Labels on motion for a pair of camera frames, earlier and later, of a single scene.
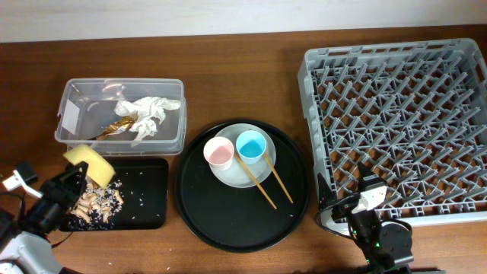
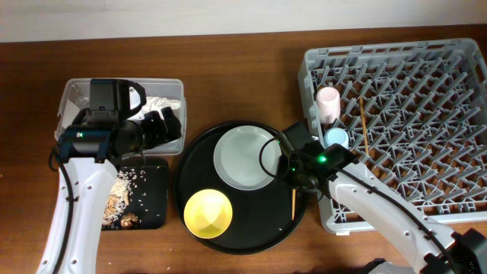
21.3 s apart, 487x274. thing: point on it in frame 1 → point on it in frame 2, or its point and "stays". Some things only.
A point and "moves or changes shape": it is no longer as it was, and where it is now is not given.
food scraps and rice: [97, 208] moves or changes shape
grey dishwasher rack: [412, 114] stays
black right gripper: [326, 196] → [281, 172]
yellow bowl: [97, 169] moves or changes shape
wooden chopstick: [257, 182] → [294, 195]
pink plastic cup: [218, 152] → [329, 104]
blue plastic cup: [251, 145] → [335, 135]
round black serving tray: [241, 220] stays
